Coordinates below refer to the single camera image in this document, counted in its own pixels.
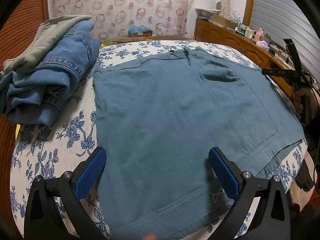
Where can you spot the wooden sideboard cabinet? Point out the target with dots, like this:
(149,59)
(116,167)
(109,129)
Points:
(208,32)

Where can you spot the blue floral white bedsheet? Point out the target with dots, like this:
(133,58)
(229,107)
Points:
(50,151)

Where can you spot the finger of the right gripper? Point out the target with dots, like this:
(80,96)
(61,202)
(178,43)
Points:
(279,72)

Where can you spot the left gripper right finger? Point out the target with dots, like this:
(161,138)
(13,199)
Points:
(271,219)

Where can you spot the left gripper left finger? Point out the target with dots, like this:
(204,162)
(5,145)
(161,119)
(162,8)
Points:
(42,219)

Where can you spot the pink bottle on sideboard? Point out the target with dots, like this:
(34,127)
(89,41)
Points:
(259,35)

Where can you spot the teal blue pants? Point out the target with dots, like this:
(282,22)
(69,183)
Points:
(157,117)

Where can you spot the cardboard box blue cloth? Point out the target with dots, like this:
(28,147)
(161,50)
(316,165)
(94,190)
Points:
(136,31)

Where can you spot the brown cardboard box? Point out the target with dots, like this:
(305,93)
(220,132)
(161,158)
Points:
(222,22)

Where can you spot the patterned pink circle curtain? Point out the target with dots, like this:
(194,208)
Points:
(111,18)

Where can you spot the grey window roller shutter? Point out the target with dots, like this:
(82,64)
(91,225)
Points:
(283,19)

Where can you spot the right hand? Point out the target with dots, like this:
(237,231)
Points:
(297,98)

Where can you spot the blue denim jeans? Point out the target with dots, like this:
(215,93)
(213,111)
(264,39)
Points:
(37,94)

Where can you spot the grey green folded garment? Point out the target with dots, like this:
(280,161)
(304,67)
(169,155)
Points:
(48,33)

